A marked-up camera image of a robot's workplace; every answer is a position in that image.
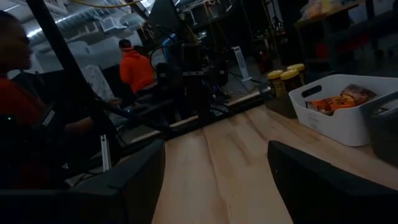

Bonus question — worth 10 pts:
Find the white tower heater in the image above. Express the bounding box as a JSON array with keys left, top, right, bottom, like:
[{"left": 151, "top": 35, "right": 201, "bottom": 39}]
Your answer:
[{"left": 231, "top": 45, "right": 253, "bottom": 82}]

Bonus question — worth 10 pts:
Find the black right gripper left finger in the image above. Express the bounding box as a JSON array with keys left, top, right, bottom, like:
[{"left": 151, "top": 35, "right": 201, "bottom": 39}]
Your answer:
[{"left": 0, "top": 139, "right": 165, "bottom": 224}]

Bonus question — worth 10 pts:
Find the white plastic bin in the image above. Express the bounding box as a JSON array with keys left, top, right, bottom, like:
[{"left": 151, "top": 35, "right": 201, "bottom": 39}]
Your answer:
[{"left": 288, "top": 73, "right": 398, "bottom": 147}]

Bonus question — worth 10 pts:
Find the silver aluminium rail piece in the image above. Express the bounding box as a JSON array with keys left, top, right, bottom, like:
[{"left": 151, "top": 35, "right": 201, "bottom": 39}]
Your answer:
[{"left": 99, "top": 134, "right": 112, "bottom": 172}]

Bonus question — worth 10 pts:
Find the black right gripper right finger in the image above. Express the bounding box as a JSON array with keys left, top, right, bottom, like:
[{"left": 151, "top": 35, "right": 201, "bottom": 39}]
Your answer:
[{"left": 267, "top": 140, "right": 398, "bottom": 224}]

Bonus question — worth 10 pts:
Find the computer monitor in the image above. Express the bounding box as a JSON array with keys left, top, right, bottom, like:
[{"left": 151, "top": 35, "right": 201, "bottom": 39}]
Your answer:
[{"left": 150, "top": 46, "right": 170, "bottom": 68}]

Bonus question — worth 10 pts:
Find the grey plastic bin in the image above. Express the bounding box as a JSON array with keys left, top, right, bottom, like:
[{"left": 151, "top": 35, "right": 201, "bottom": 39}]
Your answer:
[{"left": 362, "top": 91, "right": 398, "bottom": 167}]

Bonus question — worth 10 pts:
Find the person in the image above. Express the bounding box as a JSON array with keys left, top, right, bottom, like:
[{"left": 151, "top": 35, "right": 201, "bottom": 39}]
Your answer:
[
  {"left": 118, "top": 39, "right": 158, "bottom": 97},
  {"left": 0, "top": 11, "right": 94, "bottom": 150}
]

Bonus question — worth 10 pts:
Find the black upright post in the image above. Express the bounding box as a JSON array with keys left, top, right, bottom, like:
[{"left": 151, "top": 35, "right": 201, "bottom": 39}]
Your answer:
[{"left": 26, "top": 0, "right": 106, "bottom": 131}]

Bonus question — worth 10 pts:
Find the wooden storage shelf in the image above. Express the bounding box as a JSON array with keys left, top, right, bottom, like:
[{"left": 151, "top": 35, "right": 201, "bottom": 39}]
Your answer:
[{"left": 295, "top": 0, "right": 398, "bottom": 63}]

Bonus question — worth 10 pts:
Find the black table frame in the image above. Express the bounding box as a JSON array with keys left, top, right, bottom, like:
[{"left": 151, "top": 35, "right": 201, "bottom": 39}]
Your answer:
[{"left": 130, "top": 90, "right": 271, "bottom": 141}]

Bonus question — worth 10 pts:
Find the pale plastic bag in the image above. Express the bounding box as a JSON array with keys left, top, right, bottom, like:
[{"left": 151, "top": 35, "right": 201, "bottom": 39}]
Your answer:
[{"left": 301, "top": 0, "right": 330, "bottom": 16}]

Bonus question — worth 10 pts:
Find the orange brown seasoning packet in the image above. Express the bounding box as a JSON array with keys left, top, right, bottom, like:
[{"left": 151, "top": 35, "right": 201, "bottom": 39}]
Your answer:
[
  {"left": 340, "top": 83, "right": 377, "bottom": 106},
  {"left": 305, "top": 95, "right": 364, "bottom": 116}
]

